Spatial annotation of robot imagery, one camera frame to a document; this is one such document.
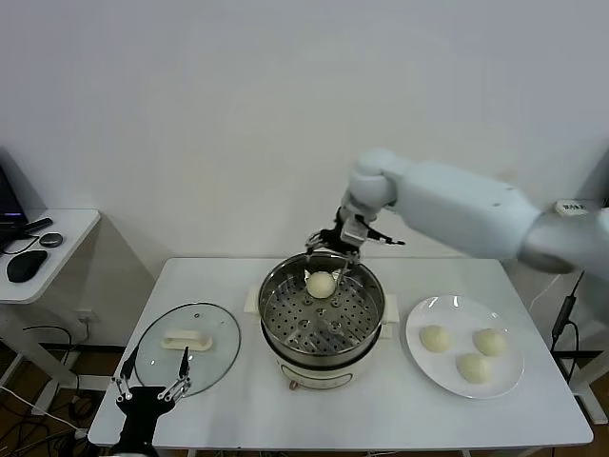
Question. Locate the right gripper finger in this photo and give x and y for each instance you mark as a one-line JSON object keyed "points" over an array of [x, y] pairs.
{"points": [[351, 257], [316, 240]]}

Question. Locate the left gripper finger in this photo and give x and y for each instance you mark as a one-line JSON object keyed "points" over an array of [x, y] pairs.
{"points": [[183, 366], [127, 371]]}

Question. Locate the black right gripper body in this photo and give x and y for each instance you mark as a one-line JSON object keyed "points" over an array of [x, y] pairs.
{"points": [[332, 238]]}

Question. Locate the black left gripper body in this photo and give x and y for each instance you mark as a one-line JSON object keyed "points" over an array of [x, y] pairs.
{"points": [[143, 400]]}

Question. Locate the white steamed baozi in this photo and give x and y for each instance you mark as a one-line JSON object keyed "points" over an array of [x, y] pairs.
{"points": [[473, 367], [320, 284], [434, 339], [490, 342]]}

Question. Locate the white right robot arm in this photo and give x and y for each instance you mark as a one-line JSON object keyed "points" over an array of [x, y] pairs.
{"points": [[452, 209]]}

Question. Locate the stainless steel steamer basket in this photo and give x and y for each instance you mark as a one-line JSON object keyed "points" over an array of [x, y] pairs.
{"points": [[321, 333]]}

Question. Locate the cream electric cooking pot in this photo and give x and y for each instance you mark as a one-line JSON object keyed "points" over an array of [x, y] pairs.
{"points": [[314, 376]]}

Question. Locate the white side table with mouse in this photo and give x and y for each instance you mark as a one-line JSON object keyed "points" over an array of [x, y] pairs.
{"points": [[71, 247]]}

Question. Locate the white round plate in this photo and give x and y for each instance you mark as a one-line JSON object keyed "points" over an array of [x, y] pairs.
{"points": [[428, 371]]}

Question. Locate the black computer mouse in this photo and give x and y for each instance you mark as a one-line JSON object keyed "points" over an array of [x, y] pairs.
{"points": [[26, 266]]}

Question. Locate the grey round disc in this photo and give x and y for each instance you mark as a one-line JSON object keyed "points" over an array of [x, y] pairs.
{"points": [[51, 240]]}

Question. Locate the black remote control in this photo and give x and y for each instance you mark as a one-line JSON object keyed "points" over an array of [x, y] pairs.
{"points": [[38, 225]]}

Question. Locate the dark-screen laptop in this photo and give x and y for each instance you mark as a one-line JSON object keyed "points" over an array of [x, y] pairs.
{"points": [[7, 195]]}

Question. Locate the white printed label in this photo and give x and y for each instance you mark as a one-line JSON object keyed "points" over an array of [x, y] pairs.
{"points": [[572, 207]]}

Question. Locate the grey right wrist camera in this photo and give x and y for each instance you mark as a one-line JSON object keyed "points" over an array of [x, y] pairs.
{"points": [[354, 232]]}

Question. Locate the white wall socket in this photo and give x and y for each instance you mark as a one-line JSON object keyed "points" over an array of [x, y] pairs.
{"points": [[84, 315]]}

